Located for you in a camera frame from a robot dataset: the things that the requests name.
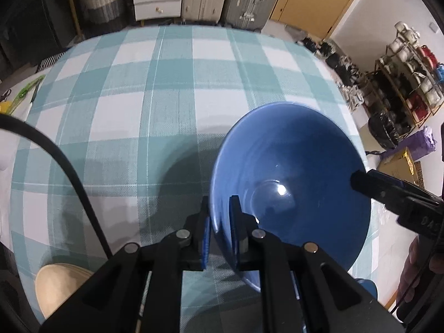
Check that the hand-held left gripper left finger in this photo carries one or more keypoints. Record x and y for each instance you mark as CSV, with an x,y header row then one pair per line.
x,y
206,242

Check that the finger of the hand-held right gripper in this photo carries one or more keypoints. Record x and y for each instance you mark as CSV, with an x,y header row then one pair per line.
x,y
402,184
378,190

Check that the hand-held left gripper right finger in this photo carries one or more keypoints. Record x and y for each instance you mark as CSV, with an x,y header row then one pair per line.
x,y
234,236

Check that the blue bowl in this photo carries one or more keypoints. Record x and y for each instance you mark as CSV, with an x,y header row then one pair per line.
x,y
295,180

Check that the beige plate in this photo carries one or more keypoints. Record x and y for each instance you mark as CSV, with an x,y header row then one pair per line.
x,y
59,284

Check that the person's right hand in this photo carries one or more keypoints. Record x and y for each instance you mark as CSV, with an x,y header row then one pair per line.
x,y
414,267

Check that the printed cardboard box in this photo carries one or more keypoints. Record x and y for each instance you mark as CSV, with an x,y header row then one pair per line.
x,y
402,161

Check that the purple bag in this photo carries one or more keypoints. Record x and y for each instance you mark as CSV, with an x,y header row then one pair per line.
x,y
416,142

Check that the bin with black bag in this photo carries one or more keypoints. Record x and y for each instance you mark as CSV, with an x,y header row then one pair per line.
x,y
383,128

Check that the metal shoe rack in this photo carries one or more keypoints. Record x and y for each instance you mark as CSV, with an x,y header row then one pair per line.
x,y
392,90

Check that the rows of racked shoes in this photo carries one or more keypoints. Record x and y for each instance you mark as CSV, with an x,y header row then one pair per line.
x,y
416,73

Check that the pile of loose shoes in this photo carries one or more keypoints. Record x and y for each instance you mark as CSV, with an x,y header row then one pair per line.
x,y
336,66

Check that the teal checkered tablecloth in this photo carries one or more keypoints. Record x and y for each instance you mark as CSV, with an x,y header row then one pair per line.
x,y
138,111

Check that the wooden door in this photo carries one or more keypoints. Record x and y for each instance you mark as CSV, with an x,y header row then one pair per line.
x,y
312,3

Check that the silver suitcase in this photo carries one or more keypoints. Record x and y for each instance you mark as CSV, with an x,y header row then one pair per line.
x,y
253,0

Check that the green packet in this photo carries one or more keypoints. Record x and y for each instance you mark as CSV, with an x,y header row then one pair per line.
x,y
29,92

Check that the striped black white cloth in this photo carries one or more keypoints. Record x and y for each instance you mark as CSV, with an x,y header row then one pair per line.
x,y
52,60

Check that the woven basket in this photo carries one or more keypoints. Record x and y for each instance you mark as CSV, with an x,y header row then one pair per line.
x,y
102,3

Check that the wall switch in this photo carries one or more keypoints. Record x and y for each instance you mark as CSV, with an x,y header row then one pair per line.
x,y
434,27

